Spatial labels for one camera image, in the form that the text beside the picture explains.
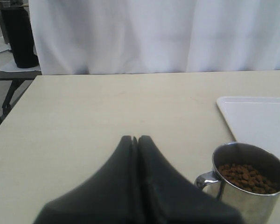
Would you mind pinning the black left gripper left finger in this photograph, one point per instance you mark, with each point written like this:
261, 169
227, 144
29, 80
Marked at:
110, 196

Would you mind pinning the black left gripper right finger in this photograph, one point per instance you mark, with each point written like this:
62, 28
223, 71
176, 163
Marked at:
169, 198

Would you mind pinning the brown pellets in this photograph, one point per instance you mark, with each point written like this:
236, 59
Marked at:
247, 178

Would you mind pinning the steel mug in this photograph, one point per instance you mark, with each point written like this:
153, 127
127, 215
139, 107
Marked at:
254, 208

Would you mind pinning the white plastic tray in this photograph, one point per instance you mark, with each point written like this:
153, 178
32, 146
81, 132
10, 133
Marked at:
253, 120

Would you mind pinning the grey background table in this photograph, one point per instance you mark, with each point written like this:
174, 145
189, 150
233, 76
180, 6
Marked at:
17, 78

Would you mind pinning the white backdrop curtain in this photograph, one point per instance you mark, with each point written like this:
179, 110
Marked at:
155, 36

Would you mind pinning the black cylinder in background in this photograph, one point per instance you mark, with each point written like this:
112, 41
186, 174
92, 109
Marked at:
19, 32

